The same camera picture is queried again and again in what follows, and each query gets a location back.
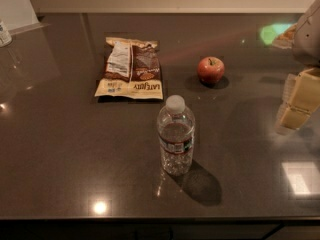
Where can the brown chip snack bag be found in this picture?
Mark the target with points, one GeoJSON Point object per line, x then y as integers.
{"type": "Point", "coordinates": [132, 70]}

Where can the red apple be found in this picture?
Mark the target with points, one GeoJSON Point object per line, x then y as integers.
{"type": "Point", "coordinates": [210, 70]}

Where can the white slanted board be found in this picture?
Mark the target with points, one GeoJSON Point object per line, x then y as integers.
{"type": "Point", "coordinates": [19, 16]}

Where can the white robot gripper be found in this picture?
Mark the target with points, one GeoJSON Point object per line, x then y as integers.
{"type": "Point", "coordinates": [308, 40]}

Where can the clear plastic water bottle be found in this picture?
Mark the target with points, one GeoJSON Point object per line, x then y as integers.
{"type": "Point", "coordinates": [176, 130]}

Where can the white labelled container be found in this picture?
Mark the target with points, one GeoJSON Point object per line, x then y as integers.
{"type": "Point", "coordinates": [5, 36]}

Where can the green orange snack bag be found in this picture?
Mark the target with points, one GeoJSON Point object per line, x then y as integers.
{"type": "Point", "coordinates": [278, 35]}

